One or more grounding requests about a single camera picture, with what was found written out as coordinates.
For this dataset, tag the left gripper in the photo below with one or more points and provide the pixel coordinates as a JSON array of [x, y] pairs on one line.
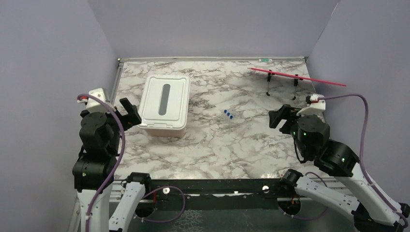
[[132, 118]]

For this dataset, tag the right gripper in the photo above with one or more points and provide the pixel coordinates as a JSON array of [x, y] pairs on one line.
[[285, 111]]

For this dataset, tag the pink plastic bin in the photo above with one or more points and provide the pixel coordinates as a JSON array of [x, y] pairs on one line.
[[164, 132]]

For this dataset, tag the clear plastic lid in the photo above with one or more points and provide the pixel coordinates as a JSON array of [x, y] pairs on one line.
[[164, 102]]

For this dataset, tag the clear acrylic tube rack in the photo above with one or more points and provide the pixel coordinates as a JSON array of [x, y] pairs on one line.
[[238, 115]]

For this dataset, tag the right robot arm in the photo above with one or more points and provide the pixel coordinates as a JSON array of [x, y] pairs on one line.
[[370, 210]]

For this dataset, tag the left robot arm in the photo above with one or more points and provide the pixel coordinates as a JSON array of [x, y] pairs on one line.
[[101, 133]]

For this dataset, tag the red-edged glass shelf stand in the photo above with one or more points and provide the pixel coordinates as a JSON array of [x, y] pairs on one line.
[[296, 78]]

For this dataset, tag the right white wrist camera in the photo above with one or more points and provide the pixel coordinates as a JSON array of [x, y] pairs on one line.
[[315, 106]]

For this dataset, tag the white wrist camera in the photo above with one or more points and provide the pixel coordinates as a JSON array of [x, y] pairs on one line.
[[315, 106], [99, 103]]

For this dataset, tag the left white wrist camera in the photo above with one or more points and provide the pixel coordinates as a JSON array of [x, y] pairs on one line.
[[99, 103]]

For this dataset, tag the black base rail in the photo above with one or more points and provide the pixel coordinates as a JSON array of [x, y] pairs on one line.
[[217, 194]]

